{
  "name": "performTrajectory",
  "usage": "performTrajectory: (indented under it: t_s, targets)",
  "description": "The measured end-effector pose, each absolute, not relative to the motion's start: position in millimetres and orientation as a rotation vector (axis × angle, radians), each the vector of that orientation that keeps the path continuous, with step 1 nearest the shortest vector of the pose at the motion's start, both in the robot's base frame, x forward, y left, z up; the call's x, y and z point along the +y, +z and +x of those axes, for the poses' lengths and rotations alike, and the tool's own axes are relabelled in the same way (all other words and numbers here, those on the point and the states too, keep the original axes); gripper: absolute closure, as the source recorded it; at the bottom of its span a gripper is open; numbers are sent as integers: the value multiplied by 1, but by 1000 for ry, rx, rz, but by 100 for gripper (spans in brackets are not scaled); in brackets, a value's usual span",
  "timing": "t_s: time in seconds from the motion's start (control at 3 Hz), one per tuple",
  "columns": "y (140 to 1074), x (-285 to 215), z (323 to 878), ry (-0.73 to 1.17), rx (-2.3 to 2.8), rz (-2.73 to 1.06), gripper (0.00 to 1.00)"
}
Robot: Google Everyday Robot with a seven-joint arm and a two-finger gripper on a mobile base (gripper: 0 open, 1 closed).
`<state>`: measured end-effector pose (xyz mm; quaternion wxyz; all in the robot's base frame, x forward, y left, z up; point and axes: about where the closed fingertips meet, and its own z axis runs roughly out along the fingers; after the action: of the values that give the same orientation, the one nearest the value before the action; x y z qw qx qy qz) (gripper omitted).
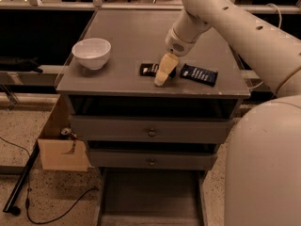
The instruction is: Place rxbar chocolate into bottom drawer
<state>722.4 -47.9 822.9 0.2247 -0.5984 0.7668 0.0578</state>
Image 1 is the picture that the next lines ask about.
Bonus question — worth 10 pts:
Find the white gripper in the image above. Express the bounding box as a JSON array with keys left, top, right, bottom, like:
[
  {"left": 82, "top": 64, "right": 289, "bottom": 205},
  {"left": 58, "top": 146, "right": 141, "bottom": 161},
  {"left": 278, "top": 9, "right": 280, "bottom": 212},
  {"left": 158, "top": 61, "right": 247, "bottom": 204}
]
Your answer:
[{"left": 154, "top": 28, "right": 198, "bottom": 86}]

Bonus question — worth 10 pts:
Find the black chocolate rxbar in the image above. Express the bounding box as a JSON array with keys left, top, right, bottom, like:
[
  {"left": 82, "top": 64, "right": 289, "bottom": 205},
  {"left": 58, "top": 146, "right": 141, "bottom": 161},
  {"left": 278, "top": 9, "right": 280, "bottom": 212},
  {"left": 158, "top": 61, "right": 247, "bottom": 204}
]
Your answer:
[{"left": 139, "top": 63, "right": 164, "bottom": 77}]

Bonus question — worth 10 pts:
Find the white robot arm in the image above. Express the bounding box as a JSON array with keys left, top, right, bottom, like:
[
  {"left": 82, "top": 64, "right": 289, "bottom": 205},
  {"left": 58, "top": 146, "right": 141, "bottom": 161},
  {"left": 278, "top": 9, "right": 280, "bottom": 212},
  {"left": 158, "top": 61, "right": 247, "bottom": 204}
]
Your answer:
[{"left": 154, "top": 0, "right": 301, "bottom": 226}]

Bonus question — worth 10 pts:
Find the grey drawer cabinet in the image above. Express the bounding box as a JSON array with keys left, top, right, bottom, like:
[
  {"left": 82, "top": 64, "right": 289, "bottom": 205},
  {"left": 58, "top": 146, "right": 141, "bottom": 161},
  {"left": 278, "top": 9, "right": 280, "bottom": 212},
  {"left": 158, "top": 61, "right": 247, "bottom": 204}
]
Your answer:
[{"left": 55, "top": 8, "right": 251, "bottom": 181}]

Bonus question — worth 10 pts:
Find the top grey drawer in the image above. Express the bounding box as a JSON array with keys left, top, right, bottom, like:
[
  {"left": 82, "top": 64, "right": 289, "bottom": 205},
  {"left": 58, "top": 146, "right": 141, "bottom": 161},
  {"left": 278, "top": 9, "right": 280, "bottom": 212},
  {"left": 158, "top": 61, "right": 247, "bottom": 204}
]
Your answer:
[{"left": 70, "top": 115, "right": 233, "bottom": 144}]

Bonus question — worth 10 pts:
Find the grey drawer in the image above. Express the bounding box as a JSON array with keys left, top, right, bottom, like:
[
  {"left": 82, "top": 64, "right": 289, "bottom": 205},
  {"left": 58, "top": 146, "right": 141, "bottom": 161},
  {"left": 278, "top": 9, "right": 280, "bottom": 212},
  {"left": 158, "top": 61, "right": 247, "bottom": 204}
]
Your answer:
[
  {"left": 70, "top": 115, "right": 233, "bottom": 144},
  {"left": 87, "top": 149, "right": 217, "bottom": 170}
]

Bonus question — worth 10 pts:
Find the middle grey drawer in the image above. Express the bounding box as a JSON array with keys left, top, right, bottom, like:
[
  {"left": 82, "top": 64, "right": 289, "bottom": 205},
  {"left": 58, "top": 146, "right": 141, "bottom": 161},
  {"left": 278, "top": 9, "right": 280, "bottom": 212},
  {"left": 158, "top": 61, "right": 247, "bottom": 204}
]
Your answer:
[{"left": 87, "top": 149, "right": 217, "bottom": 170}]

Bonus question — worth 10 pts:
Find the open bottom drawer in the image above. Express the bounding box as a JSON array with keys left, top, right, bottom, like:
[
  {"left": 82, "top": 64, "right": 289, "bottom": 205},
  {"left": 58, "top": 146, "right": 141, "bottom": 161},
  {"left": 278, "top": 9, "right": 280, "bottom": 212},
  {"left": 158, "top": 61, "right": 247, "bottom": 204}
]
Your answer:
[{"left": 93, "top": 169, "right": 208, "bottom": 226}]

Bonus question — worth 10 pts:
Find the white bowl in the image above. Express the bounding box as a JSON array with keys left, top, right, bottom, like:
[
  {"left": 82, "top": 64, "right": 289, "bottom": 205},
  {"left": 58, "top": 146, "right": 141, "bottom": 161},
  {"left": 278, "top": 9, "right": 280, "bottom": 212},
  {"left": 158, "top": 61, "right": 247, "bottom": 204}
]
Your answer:
[{"left": 71, "top": 38, "right": 111, "bottom": 70}]

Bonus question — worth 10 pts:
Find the metal can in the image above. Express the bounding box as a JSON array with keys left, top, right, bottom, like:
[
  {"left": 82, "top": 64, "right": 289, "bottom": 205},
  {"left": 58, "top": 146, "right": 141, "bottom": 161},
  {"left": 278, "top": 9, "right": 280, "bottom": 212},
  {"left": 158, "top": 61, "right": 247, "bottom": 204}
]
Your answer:
[{"left": 60, "top": 127, "right": 71, "bottom": 137}]

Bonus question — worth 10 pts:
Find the cardboard box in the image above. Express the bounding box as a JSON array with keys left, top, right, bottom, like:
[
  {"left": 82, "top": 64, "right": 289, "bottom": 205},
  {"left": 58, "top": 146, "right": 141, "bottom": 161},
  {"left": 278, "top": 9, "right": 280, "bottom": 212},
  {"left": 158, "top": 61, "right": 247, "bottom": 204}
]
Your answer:
[{"left": 38, "top": 96, "right": 91, "bottom": 171}]

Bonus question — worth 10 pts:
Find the black object on ledge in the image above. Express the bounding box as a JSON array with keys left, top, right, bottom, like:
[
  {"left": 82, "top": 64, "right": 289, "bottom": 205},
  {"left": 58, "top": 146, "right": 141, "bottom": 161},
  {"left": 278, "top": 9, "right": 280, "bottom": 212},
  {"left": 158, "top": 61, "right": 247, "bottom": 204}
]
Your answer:
[{"left": 0, "top": 56, "right": 43, "bottom": 73}]

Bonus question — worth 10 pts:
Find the black floor bar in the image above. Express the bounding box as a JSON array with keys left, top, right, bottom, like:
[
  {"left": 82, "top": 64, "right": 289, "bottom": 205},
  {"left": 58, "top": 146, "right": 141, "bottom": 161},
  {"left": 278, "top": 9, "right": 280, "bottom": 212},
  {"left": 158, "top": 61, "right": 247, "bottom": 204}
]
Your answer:
[{"left": 1, "top": 144, "right": 40, "bottom": 216}]

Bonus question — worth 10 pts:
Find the white cable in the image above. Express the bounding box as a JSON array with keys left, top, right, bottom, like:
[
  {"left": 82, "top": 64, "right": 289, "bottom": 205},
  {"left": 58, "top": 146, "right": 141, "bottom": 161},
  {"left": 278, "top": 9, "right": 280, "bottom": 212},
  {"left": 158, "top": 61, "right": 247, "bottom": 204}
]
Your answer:
[{"left": 248, "top": 3, "right": 283, "bottom": 90}]

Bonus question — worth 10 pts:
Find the black floor cable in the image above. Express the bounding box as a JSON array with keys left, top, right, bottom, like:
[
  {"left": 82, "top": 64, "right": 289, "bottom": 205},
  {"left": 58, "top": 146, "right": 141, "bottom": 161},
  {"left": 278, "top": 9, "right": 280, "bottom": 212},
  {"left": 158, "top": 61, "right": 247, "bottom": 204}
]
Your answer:
[{"left": 0, "top": 136, "right": 100, "bottom": 225}]

